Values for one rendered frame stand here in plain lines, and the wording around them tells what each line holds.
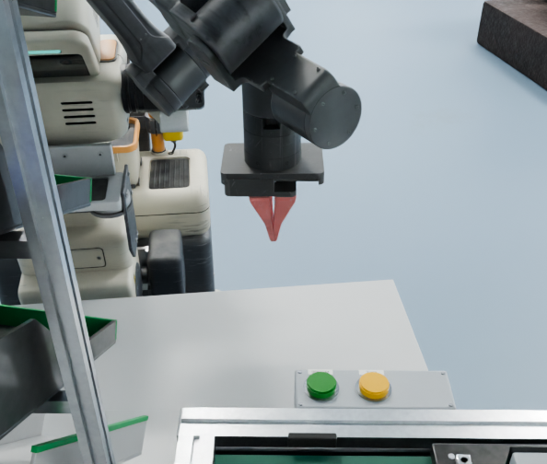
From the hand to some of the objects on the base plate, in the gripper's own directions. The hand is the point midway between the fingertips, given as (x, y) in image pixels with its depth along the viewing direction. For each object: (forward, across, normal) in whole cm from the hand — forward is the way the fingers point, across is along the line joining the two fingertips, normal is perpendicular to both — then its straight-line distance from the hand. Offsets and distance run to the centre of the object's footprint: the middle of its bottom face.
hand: (273, 232), depth 75 cm
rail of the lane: (+38, -32, +3) cm, 50 cm away
